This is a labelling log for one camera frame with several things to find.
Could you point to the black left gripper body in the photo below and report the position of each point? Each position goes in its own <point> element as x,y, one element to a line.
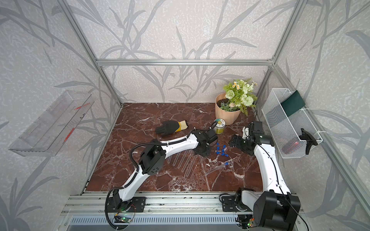
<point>204,152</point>

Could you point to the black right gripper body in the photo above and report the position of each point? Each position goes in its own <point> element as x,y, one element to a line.
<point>241,143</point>

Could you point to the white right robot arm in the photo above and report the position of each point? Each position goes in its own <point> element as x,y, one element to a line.
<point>275,208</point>

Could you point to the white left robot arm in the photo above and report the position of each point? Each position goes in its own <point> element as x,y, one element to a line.
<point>148,158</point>

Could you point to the green round tape tin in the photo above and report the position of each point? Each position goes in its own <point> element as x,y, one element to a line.
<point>220,126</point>

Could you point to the beige flower pot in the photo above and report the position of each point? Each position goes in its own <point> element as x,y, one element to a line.
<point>228,117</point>

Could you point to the green white artificial flowers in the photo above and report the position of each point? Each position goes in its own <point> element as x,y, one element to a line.
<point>239,95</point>

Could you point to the dark green card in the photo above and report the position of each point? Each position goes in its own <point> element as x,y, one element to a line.
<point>293,103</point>

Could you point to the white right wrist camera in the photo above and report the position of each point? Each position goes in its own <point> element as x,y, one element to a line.
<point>245,133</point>

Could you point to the white wire mesh basket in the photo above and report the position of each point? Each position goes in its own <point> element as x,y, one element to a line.
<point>286,130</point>

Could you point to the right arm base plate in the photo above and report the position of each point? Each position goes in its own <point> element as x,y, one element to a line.
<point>229,204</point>

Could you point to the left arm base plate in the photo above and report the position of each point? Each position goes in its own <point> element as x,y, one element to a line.
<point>114,205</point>

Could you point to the aluminium front rail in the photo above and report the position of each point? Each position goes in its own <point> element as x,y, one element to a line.
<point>156,203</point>

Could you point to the clear acrylic wall shelf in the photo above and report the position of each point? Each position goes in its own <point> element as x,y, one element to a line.
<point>46,136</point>

